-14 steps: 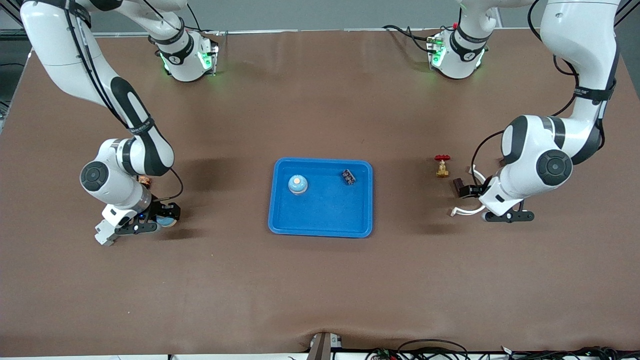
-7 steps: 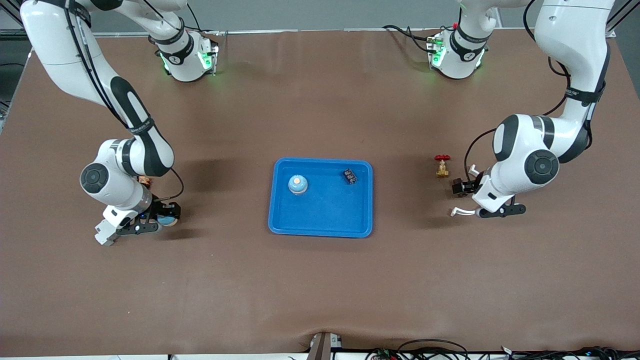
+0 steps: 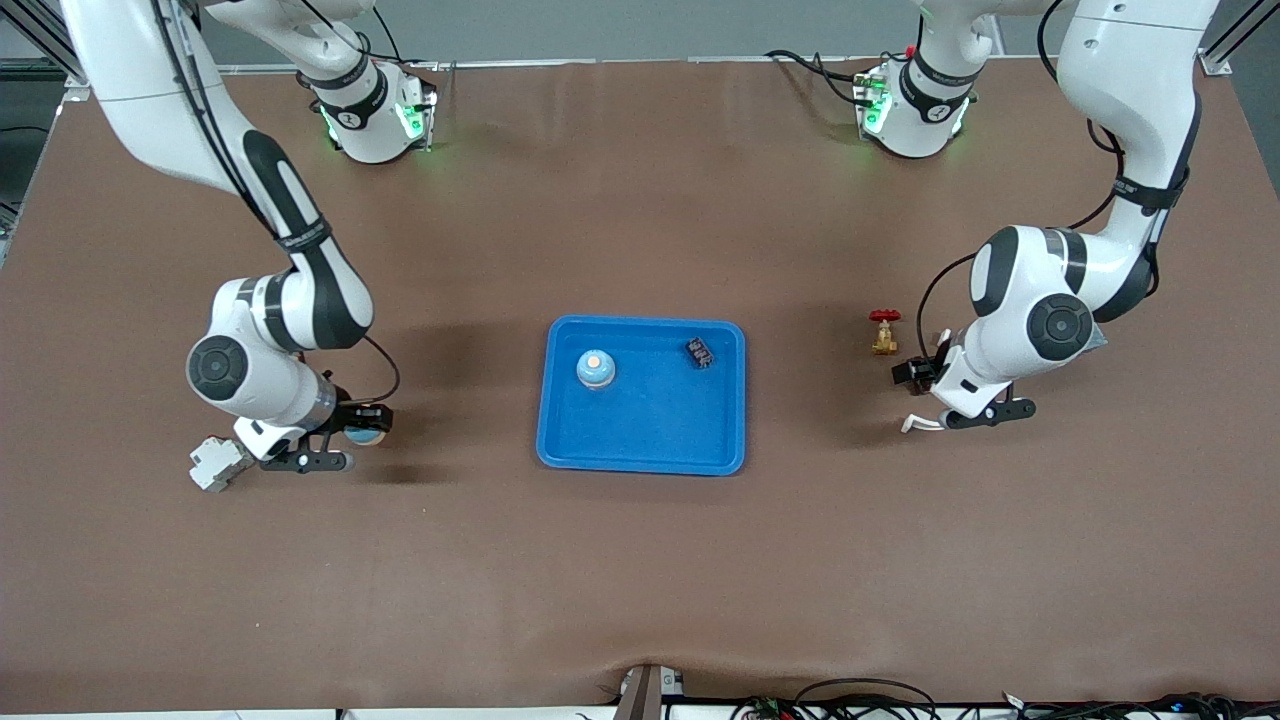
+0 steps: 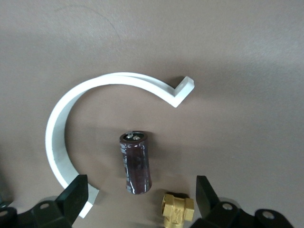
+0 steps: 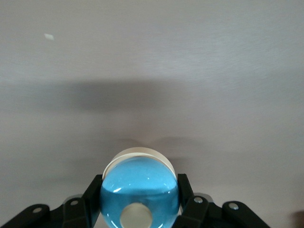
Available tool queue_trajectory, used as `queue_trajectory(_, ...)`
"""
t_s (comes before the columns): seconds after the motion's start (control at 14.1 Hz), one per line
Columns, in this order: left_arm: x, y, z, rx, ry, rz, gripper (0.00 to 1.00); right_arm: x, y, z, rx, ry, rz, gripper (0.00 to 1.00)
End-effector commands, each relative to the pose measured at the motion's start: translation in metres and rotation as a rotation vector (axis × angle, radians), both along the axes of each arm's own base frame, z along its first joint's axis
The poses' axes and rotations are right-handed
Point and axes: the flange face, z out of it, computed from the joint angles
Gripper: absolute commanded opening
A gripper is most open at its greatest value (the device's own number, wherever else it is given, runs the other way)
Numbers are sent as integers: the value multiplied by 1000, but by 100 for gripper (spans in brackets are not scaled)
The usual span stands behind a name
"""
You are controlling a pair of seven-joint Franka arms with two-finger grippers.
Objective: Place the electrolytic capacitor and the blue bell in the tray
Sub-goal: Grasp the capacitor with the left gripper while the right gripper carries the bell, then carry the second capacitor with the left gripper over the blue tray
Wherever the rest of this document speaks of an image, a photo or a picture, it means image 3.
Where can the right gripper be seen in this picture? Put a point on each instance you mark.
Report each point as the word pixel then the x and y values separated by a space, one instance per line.
pixel 347 414

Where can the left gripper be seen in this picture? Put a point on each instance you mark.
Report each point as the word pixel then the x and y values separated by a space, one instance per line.
pixel 926 373

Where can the blue dome call bell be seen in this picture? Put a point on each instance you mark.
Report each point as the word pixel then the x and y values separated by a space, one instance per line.
pixel 596 372
pixel 362 436

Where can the short dark electrolytic capacitor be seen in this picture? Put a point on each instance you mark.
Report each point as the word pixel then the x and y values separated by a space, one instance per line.
pixel 700 353

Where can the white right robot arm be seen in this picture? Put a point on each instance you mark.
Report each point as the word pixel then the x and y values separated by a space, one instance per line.
pixel 150 100

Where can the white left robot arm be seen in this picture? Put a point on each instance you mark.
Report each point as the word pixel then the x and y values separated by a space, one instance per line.
pixel 1130 80

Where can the blue plastic tray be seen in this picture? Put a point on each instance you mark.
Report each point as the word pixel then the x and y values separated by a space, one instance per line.
pixel 640 430

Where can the white circuit breaker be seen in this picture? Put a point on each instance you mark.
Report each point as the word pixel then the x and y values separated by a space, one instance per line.
pixel 212 465

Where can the brown table mat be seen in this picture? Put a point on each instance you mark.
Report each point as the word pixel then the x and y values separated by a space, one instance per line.
pixel 640 580

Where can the white curved plastic bracket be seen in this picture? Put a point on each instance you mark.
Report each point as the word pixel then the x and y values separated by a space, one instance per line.
pixel 915 425

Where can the aluminium profile bracket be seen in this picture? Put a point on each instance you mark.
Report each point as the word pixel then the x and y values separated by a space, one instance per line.
pixel 645 695

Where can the aluminium frame corner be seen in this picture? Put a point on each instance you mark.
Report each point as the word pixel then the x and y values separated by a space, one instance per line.
pixel 1215 62
pixel 85 72

